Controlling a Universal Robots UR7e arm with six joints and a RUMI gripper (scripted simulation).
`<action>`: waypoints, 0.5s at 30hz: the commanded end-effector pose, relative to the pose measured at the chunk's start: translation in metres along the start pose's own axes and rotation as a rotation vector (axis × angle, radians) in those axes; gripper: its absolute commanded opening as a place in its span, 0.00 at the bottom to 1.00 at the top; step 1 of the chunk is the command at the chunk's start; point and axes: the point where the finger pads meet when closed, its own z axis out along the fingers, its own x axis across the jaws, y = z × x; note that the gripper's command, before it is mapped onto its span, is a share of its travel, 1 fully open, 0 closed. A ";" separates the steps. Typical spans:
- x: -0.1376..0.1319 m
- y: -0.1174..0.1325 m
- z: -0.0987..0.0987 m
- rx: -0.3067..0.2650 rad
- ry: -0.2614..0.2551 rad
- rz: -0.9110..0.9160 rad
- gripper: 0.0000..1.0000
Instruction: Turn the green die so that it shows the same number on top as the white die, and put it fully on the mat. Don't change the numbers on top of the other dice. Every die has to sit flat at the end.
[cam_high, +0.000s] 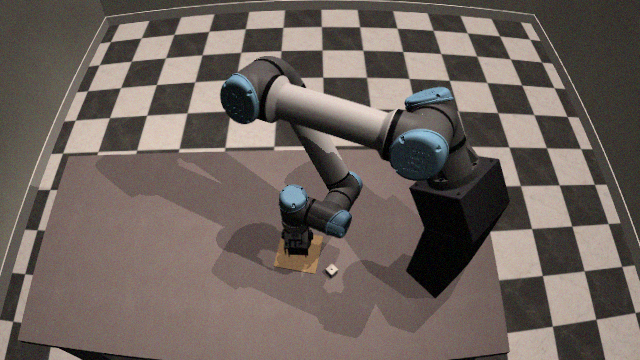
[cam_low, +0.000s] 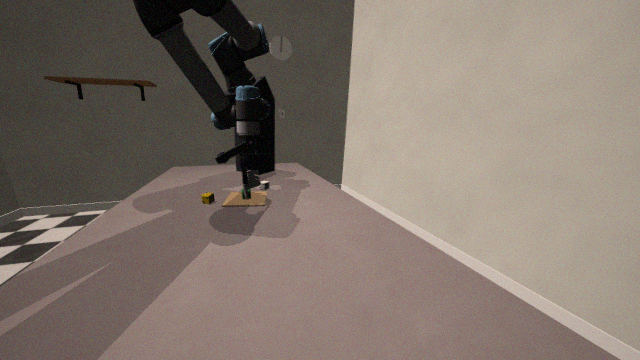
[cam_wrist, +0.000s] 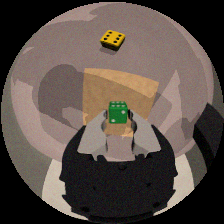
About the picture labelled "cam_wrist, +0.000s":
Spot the yellow die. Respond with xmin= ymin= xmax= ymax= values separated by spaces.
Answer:
xmin=100 ymin=30 xmax=126 ymax=52

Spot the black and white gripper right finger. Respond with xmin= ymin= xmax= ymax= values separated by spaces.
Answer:
xmin=128 ymin=109 xmax=178 ymax=177

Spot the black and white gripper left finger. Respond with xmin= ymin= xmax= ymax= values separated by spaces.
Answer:
xmin=59 ymin=109 xmax=108 ymax=182

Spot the tan flat mat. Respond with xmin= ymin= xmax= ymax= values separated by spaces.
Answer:
xmin=83 ymin=68 xmax=159 ymax=137

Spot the green die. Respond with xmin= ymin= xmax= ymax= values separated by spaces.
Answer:
xmin=108 ymin=102 xmax=128 ymax=124

